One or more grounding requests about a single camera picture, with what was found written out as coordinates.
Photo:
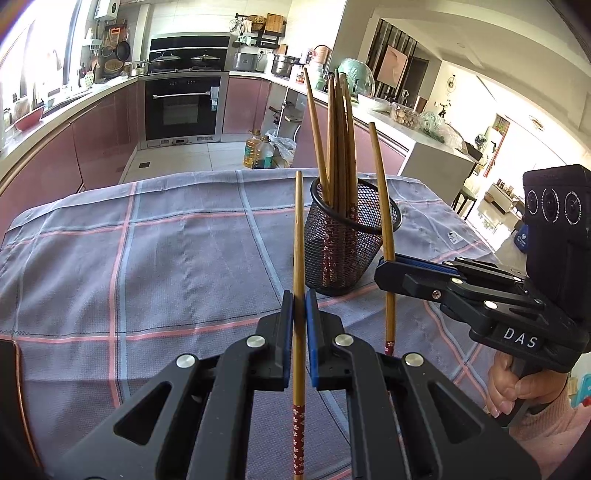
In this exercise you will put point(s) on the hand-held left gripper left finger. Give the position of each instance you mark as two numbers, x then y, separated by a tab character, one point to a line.
290	341

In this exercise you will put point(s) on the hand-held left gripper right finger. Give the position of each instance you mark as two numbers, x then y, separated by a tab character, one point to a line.
311	341

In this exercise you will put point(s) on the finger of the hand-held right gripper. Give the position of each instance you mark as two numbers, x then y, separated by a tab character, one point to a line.
411	281
420	261

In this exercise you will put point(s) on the black mesh utensil holder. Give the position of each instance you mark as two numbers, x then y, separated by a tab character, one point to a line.
364	258

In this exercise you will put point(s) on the pair of chopsticks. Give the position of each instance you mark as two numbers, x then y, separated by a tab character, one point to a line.
351	152

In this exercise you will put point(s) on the person's right forearm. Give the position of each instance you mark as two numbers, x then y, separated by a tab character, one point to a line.
554	427

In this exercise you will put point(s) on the person's right hand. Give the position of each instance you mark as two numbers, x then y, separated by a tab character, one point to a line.
503	392

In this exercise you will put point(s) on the dark stool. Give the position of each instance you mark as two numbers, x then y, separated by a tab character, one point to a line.
464	201

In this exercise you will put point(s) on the clear egg box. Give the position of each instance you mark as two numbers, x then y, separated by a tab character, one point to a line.
404	114

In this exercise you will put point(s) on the grey checked tablecloth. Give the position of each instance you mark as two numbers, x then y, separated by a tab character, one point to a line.
161	258

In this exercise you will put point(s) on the clear plastic bag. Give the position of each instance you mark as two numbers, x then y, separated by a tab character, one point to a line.
375	104

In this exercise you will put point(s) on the white plastic bag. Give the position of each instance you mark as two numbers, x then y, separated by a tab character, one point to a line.
282	147

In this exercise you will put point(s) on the dark cooking oil bottle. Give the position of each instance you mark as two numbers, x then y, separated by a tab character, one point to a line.
265	154

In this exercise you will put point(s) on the yellow cooking oil bottle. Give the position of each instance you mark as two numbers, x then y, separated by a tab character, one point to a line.
252	152

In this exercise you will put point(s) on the pink kettle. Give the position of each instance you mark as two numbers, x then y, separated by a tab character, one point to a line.
321	55

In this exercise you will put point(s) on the pink lower kitchen cabinet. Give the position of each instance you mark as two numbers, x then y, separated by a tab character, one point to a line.
249	106
60	152

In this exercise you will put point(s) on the steel stock pot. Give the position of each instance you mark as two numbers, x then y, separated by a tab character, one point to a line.
284	65

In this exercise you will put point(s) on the black built-in oven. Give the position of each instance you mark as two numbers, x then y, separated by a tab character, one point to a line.
184	108

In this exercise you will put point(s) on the silver countertop appliance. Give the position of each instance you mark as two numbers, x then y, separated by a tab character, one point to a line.
244	61

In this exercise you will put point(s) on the wooden cutting board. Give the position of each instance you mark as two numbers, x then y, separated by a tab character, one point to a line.
274	23

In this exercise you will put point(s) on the dark smartphone copper edge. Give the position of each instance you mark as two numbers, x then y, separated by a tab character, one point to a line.
11	397

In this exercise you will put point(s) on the black wok with lid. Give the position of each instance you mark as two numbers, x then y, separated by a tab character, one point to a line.
203	60
165	61

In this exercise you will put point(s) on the black range hood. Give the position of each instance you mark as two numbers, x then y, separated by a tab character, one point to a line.
189	46

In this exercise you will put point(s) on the hanging black frying pan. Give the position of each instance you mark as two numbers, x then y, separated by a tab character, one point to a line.
123	50

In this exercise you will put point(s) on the red bowl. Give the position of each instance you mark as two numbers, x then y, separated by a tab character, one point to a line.
28	119

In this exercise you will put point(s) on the kitchen window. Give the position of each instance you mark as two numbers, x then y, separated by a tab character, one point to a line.
27	46

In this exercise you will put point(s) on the wall clock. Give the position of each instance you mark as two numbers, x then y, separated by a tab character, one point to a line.
452	87

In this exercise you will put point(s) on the framed wall picture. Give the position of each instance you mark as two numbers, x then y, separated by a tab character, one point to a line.
395	67

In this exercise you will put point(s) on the black wall storage rack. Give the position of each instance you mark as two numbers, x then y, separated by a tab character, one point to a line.
258	37

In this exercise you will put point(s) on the white wall water heater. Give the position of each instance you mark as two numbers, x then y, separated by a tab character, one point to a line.
107	8

